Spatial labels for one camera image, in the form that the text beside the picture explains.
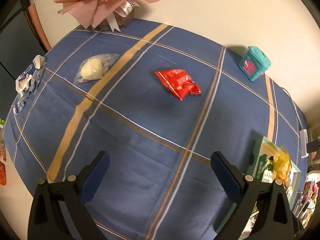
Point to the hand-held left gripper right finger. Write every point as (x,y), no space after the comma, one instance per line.
(226,180)

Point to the pink flower bouquet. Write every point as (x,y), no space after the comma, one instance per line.
(100,2)

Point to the teal pink toy box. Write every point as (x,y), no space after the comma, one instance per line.
(252,63)

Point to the orange red bag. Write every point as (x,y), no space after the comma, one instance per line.
(2,170)

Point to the blue plaid tablecloth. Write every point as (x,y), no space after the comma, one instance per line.
(150,120)

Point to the red crinkled snack packet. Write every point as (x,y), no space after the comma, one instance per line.
(177,82)

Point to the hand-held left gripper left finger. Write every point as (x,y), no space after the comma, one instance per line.
(96,180)

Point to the yellow cake clear packet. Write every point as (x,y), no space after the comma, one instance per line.
(282,165)

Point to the black charger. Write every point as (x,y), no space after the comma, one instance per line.
(313,146)

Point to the white pastry in clear wrapper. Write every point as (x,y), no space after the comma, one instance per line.
(91,68)

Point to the brown chair back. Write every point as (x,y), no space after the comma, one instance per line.
(37,27)

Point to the white power strip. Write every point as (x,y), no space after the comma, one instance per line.
(303,142)

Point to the green white snack packet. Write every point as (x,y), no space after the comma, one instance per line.
(263,167)

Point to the white tray with teal rim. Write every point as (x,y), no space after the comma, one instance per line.
(265,148)

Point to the blue white crumpled wrapper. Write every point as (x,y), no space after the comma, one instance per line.
(27,77)

